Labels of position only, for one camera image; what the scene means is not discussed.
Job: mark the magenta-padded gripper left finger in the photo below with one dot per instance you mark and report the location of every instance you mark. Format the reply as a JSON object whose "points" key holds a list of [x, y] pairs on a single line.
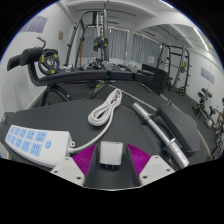
{"points": [[83, 161]]}

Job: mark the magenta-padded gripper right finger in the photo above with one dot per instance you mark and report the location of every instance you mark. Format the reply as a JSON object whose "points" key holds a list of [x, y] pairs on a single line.
{"points": [[140, 160]]}

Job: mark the silver barbell bar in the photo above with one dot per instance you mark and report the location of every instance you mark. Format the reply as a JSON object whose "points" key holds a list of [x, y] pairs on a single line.
{"points": [[160, 131]]}

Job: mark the white power strip blue sockets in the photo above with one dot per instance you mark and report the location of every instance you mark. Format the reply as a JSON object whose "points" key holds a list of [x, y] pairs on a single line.
{"points": [[50, 146]]}

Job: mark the black padded weight bench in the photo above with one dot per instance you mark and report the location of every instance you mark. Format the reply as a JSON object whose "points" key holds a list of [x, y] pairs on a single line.
{"points": [[60, 116]]}

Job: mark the black exercise machine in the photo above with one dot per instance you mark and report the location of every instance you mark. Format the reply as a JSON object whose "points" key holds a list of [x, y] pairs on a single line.
{"points": [[203, 103]]}

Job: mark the black bench with roller pads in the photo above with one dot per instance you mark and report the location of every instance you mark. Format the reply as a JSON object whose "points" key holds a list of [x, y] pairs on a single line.
{"points": [[83, 76]]}

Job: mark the person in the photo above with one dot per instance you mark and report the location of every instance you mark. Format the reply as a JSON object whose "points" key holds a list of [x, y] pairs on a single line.
{"points": [[220, 115]]}

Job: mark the group of floor dumbbells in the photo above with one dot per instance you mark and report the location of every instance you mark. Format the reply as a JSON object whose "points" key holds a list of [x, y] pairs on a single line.
{"points": [[126, 66]]}

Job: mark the black power rack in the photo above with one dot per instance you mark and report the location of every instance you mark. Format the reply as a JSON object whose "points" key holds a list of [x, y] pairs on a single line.
{"points": [[181, 70]]}

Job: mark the black yellow weight plate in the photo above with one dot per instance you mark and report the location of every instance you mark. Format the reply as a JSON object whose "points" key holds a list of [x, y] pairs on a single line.
{"points": [[49, 61]]}

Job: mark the grey window curtain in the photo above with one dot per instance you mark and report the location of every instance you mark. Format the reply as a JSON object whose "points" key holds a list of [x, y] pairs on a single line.
{"points": [[116, 43]]}

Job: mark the weight plate on rack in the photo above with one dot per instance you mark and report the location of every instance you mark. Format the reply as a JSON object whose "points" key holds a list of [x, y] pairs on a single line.
{"points": [[100, 43]]}

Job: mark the long ceiling light strip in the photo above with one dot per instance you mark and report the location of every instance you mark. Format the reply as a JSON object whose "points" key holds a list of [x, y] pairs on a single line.
{"points": [[201, 38], [166, 4]]}

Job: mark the grey smith machine rack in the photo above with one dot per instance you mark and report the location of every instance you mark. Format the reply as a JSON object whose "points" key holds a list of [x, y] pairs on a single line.
{"points": [[105, 26]]}

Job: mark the small purple wall poster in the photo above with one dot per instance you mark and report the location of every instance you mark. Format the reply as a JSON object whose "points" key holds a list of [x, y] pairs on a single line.
{"points": [[207, 75]]}

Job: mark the small brown wall board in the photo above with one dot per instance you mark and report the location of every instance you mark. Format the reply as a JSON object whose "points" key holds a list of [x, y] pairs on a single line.
{"points": [[61, 35]]}

